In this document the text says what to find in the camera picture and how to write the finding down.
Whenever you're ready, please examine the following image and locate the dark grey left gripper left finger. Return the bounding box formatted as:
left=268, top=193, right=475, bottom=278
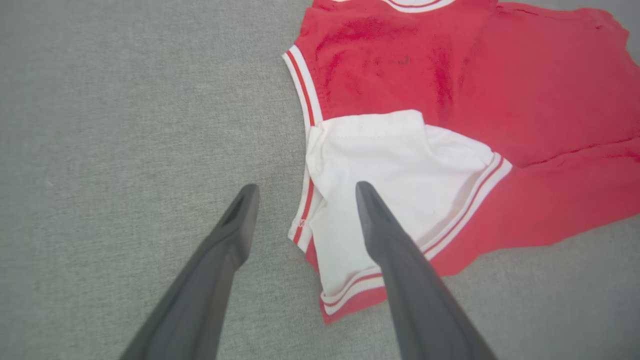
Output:
left=119, top=183, right=261, bottom=360

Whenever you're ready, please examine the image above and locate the red and white garment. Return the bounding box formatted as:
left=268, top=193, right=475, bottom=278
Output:
left=282, top=0, right=640, bottom=326

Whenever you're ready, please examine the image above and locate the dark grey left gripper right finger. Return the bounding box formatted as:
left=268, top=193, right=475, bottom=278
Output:
left=354, top=180, right=499, bottom=360

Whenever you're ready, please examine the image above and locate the grey fabric sofa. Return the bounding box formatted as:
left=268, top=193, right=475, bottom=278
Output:
left=0, top=0, right=640, bottom=360

